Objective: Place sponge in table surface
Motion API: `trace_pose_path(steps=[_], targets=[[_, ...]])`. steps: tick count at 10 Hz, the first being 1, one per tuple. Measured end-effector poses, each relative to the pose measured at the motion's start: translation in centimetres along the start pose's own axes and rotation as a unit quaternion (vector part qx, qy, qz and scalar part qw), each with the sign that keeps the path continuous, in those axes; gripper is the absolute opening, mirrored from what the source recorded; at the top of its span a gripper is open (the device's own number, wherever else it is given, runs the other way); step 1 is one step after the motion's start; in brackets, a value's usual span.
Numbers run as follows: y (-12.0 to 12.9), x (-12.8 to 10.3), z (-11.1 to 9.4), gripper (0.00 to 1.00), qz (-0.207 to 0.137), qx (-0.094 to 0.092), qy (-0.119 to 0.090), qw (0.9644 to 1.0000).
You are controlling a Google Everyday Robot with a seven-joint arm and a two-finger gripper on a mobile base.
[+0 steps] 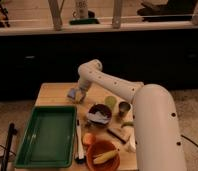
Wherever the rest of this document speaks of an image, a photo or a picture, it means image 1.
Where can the dark brown bowl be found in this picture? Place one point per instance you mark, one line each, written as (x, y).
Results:
(103, 109)

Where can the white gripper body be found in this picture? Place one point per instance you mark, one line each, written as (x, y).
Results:
(84, 85)

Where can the green plastic tray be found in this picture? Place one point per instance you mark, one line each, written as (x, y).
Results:
(48, 139)

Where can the blue grey cloth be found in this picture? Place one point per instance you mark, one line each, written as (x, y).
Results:
(98, 117)

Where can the green plastic cup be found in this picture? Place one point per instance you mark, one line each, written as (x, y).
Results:
(110, 101)

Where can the orange round fruit toy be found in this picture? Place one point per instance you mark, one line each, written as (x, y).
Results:
(88, 139)

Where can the green vegetable toy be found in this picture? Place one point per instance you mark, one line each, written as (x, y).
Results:
(127, 123)

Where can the yellow corn cob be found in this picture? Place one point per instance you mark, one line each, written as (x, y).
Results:
(104, 157)

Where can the brown wooden brush block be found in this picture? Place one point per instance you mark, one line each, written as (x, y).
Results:
(118, 134)

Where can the green dish on shelf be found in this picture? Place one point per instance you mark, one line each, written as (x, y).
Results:
(84, 21)

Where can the black object on shelf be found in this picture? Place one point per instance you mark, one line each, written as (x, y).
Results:
(173, 10)

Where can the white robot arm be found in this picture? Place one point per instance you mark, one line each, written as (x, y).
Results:
(157, 133)

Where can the black pole stand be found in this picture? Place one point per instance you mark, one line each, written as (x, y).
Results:
(11, 132)

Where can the white handled knife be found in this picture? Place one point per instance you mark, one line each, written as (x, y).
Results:
(80, 150)

